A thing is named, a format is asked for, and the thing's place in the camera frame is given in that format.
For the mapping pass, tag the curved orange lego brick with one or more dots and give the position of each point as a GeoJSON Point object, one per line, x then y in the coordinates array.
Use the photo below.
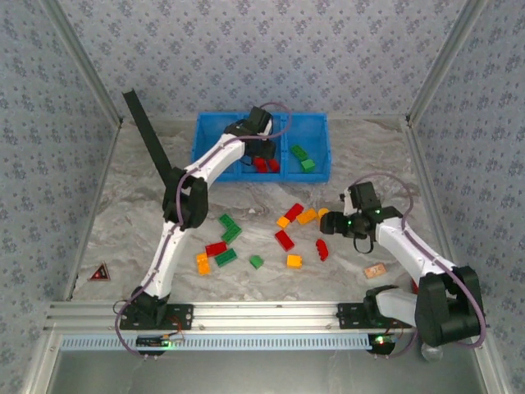
{"type": "Point", "coordinates": [323, 213]}

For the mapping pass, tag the red stepped lego brick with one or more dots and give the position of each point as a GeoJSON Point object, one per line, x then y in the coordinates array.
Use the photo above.
{"type": "Point", "coordinates": [322, 249]}

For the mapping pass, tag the small orange lego brick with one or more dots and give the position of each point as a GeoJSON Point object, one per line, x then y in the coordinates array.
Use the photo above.
{"type": "Point", "coordinates": [283, 222]}
{"type": "Point", "coordinates": [294, 261]}

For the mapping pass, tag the small green lego brick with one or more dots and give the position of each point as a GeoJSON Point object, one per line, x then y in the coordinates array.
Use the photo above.
{"type": "Point", "coordinates": [257, 261]}
{"type": "Point", "coordinates": [307, 165]}

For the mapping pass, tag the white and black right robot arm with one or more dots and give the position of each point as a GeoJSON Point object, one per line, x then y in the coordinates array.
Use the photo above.
{"type": "Point", "coordinates": [410, 246]}

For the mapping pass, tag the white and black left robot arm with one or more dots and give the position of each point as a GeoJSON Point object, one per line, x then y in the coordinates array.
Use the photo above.
{"type": "Point", "coordinates": [213, 158]}

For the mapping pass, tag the blue three-compartment bin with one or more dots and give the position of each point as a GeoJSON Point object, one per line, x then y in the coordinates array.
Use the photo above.
{"type": "Point", "coordinates": [311, 131]}

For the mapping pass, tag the small tan block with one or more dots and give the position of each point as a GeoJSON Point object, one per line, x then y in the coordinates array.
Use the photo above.
{"type": "Point", "coordinates": [374, 271]}

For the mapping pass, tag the small circuit board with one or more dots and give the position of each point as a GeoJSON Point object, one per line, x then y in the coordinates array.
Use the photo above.
{"type": "Point", "coordinates": [153, 341]}
{"type": "Point", "coordinates": [381, 341]}

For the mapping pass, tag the red black triangle sticker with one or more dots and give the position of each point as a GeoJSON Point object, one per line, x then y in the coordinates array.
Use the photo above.
{"type": "Point", "coordinates": [99, 273]}

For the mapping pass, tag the aluminium frame side rail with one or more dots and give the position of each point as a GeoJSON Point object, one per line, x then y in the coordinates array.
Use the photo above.
{"type": "Point", "coordinates": [422, 164]}

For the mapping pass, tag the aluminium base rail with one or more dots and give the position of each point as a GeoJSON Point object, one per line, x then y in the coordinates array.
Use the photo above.
{"type": "Point", "coordinates": [266, 312]}

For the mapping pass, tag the aluminium frame post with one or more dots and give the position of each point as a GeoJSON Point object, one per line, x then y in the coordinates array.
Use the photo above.
{"type": "Point", "coordinates": [87, 61]}
{"type": "Point", "coordinates": [444, 61]}

